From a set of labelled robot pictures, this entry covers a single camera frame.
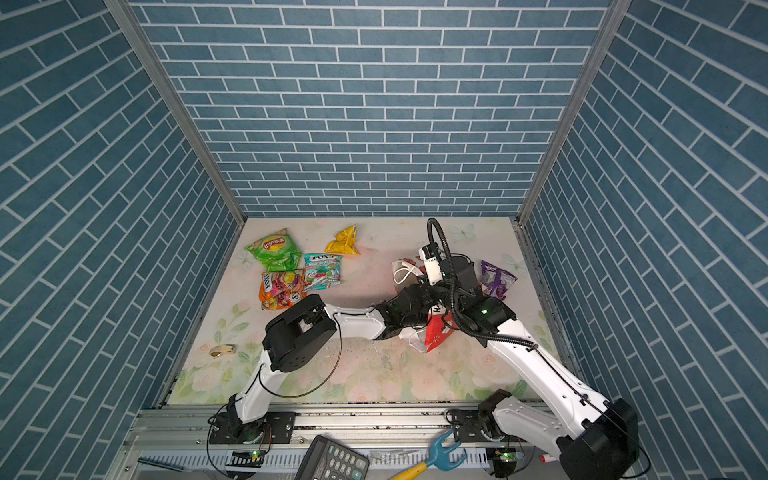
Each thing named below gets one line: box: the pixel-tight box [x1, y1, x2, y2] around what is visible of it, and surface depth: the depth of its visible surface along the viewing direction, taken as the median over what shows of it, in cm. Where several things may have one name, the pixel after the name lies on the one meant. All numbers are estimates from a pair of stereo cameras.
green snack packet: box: [244, 228, 303, 272], surface depth 104 cm
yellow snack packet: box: [324, 224, 361, 256], surface depth 110 cm
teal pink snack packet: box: [304, 253, 343, 291], surface depth 101 cm
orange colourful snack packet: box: [259, 269, 307, 311], surface depth 95 cm
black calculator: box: [296, 435, 370, 480], surface depth 69 cm
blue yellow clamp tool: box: [390, 429, 468, 480], surface depth 69 cm
